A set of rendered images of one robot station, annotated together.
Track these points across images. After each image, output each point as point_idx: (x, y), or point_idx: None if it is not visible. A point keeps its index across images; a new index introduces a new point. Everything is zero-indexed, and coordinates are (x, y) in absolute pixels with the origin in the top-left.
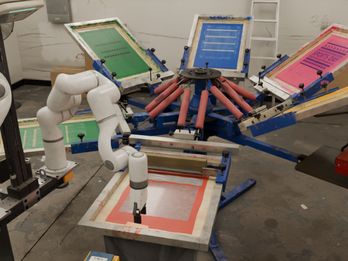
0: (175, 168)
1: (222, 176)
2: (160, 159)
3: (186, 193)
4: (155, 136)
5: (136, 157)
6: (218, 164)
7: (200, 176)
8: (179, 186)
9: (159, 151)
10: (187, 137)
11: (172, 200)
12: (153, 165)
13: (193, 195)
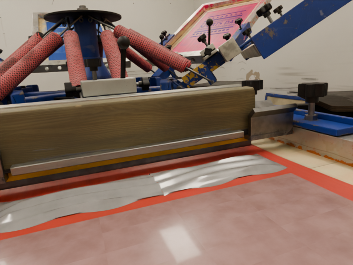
0: (154, 143)
1: (323, 120)
2: (86, 120)
3: (305, 210)
4: (23, 103)
5: None
6: (271, 102)
7: (235, 152)
8: (226, 193)
9: None
10: (121, 88)
11: None
12: (56, 158)
13: (340, 203)
